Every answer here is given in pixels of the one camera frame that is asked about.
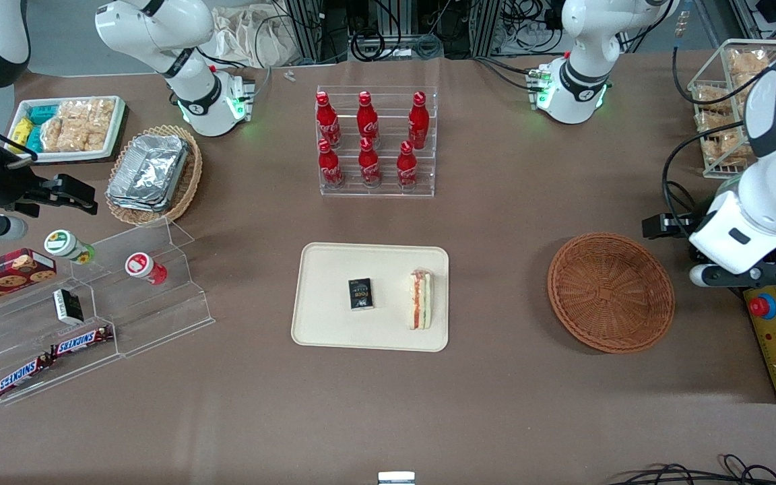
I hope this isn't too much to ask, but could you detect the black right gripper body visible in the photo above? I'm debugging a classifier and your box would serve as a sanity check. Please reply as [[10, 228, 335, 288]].
[[0, 156, 60, 216]]

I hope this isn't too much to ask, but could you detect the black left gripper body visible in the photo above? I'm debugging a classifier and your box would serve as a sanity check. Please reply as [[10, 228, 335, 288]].
[[664, 212, 702, 239]]

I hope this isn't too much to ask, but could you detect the triangular sandwich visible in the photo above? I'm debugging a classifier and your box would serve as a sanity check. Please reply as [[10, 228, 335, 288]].
[[408, 268, 434, 331]]

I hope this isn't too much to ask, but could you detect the white rectangular snack tray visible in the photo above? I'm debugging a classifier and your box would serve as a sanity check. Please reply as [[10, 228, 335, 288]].
[[9, 95, 127, 164]]

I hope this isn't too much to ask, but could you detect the brown wicker basket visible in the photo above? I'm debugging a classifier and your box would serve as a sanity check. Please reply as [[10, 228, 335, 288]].
[[547, 232, 676, 355]]

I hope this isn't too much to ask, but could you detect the light wicker oval basket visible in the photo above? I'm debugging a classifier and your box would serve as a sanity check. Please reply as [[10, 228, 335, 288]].
[[106, 125, 204, 227]]

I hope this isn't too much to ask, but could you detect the beige plastic tray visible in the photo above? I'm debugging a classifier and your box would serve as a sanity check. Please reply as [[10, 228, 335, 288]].
[[291, 242, 450, 353]]

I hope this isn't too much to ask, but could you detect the green lid sunflower cup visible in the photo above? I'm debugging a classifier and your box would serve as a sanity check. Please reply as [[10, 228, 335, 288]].
[[44, 229, 98, 265]]

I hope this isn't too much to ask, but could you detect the clear rice cracker pack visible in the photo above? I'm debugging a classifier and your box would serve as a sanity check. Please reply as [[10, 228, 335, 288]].
[[694, 110, 758, 166], [727, 48, 771, 75], [40, 115, 67, 153], [85, 99, 117, 152], [58, 101, 94, 153], [694, 84, 734, 109]]

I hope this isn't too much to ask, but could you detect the yellow snack packet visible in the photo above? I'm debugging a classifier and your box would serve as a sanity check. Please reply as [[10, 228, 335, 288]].
[[10, 117, 36, 146]]

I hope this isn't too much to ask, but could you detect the stack of foil trays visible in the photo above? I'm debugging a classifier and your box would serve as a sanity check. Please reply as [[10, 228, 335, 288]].
[[106, 133, 191, 214]]

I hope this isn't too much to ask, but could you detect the red lid strawberry cup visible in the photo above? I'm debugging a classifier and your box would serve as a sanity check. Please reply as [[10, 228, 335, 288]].
[[125, 252, 169, 286]]

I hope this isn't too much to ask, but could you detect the red plaid cookie box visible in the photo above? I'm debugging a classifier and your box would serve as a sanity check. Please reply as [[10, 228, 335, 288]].
[[0, 248, 58, 313]]

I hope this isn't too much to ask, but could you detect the black box with white side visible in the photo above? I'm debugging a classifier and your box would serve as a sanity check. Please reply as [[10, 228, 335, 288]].
[[53, 288, 85, 327]]

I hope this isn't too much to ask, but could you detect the Snickers chocolate bar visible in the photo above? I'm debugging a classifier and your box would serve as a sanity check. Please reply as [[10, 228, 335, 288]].
[[0, 355, 56, 400], [49, 325, 115, 358]]

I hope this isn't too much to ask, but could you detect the clear acrylic stepped shelf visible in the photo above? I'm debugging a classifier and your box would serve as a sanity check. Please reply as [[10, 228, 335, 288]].
[[0, 219, 216, 407]]

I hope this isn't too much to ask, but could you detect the beige cloth bag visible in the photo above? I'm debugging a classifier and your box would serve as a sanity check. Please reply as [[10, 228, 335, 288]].
[[212, 5, 302, 69]]

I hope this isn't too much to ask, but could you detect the red cola bottle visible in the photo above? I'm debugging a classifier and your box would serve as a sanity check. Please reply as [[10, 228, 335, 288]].
[[356, 91, 381, 143], [315, 91, 342, 150], [396, 140, 420, 191], [408, 91, 431, 151], [317, 138, 346, 190], [358, 137, 383, 189]]

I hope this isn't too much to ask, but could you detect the clear acrylic bottle rack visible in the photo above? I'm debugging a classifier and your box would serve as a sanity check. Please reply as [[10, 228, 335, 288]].
[[315, 85, 440, 198]]

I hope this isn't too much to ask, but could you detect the small black card box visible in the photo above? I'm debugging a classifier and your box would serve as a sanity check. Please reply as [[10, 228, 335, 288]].
[[348, 278, 375, 312]]

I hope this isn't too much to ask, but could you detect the black cable loop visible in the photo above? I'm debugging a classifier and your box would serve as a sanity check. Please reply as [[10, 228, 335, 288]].
[[662, 179, 699, 218]]

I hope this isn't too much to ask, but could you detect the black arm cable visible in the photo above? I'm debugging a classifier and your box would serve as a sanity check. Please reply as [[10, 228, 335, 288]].
[[670, 17, 767, 106], [662, 120, 747, 224]]

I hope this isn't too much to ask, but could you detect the white wire basket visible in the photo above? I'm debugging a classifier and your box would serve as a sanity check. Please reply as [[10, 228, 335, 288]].
[[687, 38, 776, 180]]

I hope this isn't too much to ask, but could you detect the black base cable bundle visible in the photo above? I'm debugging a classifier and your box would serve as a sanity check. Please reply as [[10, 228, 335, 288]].
[[194, 46, 273, 103], [472, 55, 545, 93]]

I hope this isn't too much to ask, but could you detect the black cables bundle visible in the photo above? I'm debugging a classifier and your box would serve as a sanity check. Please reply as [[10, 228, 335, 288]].
[[605, 454, 776, 485]]

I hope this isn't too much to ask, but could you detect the aluminium frame post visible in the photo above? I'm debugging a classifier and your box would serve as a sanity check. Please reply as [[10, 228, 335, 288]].
[[470, 0, 505, 57], [286, 0, 326, 63]]

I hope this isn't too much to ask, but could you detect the coiled black cable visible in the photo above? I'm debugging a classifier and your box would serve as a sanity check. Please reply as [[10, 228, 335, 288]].
[[350, 30, 444, 63]]

